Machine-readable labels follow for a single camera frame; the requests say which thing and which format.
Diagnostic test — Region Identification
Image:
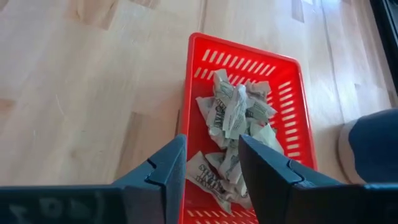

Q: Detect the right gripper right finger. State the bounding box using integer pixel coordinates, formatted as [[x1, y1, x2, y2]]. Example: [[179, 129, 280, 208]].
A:
[[238, 134, 365, 224]]

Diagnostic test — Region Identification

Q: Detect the red slotted plastic basket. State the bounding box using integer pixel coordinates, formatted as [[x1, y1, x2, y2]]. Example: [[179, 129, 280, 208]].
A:
[[178, 32, 318, 224]]

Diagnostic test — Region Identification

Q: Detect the green-printed white packet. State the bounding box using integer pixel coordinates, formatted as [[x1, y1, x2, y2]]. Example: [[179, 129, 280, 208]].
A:
[[206, 146, 244, 185], [222, 83, 249, 141], [185, 151, 233, 214], [245, 99, 277, 124], [195, 96, 228, 138], [248, 123, 285, 156], [245, 80, 272, 98], [213, 68, 234, 103]]

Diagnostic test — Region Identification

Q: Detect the dark blue mug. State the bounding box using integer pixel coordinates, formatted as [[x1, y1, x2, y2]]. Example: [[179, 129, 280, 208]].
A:
[[338, 108, 398, 185]]

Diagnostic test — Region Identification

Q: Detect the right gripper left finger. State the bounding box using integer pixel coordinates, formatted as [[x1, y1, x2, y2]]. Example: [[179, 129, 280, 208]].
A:
[[113, 134, 188, 224]]

